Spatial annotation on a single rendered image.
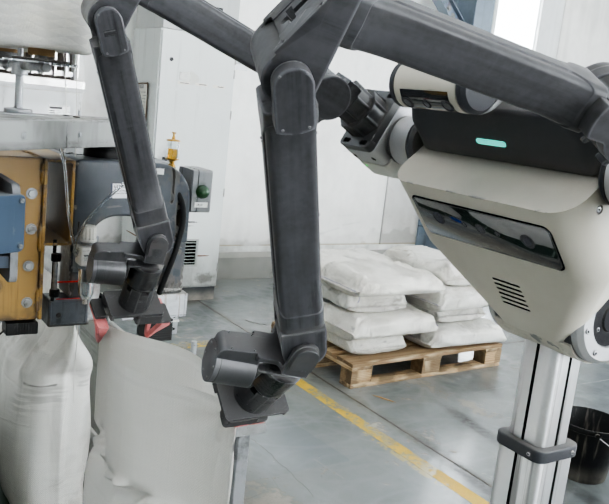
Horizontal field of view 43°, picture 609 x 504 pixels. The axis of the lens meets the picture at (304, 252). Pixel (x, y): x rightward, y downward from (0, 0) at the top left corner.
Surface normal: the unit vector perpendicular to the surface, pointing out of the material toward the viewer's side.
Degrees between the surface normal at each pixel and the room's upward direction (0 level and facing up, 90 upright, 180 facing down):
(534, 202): 40
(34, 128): 90
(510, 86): 121
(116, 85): 106
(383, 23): 116
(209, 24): 102
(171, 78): 90
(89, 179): 90
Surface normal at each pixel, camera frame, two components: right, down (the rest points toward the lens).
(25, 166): 0.54, 0.22
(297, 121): 0.18, 0.64
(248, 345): 0.35, -0.76
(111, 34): 0.37, 0.45
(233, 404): 0.45, -0.52
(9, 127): 0.94, 0.16
